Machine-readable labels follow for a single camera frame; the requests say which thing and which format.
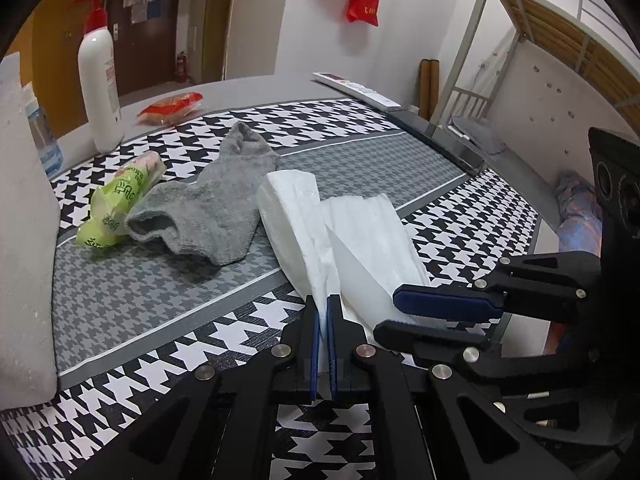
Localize metal bunk bed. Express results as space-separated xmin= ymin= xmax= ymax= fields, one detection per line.
xmin=430 ymin=0 xmax=640 ymax=233

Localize green tissue pack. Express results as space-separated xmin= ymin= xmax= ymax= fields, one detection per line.
xmin=76 ymin=152 xmax=167 ymax=259

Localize black phone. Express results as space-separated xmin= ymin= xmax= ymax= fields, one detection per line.
xmin=387 ymin=109 xmax=486 ymax=174

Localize grey cloth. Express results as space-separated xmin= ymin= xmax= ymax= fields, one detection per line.
xmin=447 ymin=115 xmax=508 ymax=156

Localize light wooden side door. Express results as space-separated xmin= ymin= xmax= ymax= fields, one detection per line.
xmin=202 ymin=0 xmax=251 ymax=81

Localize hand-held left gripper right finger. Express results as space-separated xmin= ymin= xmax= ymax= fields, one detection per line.
xmin=327 ymin=295 xmax=576 ymax=480

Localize white lotion bottle red pump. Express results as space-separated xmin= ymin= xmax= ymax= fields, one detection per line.
xmin=67 ymin=0 xmax=126 ymax=153

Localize white foam box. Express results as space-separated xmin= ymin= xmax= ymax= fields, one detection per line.
xmin=0 ymin=51 xmax=61 ymax=408

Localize wooden sticks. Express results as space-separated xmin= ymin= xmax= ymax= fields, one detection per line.
xmin=419 ymin=59 xmax=442 ymax=120

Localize dark brown door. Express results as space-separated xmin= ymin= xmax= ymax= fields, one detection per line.
xmin=106 ymin=0 xmax=183 ymax=93

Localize red plastic bag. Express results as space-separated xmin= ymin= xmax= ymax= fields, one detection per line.
xmin=346 ymin=0 xmax=379 ymax=26

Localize grey sock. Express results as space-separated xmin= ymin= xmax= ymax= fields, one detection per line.
xmin=125 ymin=121 xmax=281 ymax=266

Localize red snack packet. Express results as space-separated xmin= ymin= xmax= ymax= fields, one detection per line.
xmin=137 ymin=91 xmax=204 ymax=126

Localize wooden wardrobe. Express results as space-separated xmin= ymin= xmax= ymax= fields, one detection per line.
xmin=20 ymin=0 xmax=117 ymax=77

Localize white remote control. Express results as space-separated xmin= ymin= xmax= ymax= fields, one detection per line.
xmin=312 ymin=72 xmax=402 ymax=110

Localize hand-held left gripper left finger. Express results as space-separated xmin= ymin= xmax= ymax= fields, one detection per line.
xmin=85 ymin=294 xmax=321 ymax=480

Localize clear plastic water bottle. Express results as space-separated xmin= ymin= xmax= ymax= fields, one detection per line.
xmin=21 ymin=82 xmax=65 ymax=178

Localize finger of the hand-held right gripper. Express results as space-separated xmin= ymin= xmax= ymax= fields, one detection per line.
xmin=392 ymin=254 xmax=602 ymax=323
xmin=374 ymin=321 xmax=606 ymax=397

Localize blue patterned bedding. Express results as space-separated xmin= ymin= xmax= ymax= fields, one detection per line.
xmin=555 ymin=170 xmax=604 ymax=252

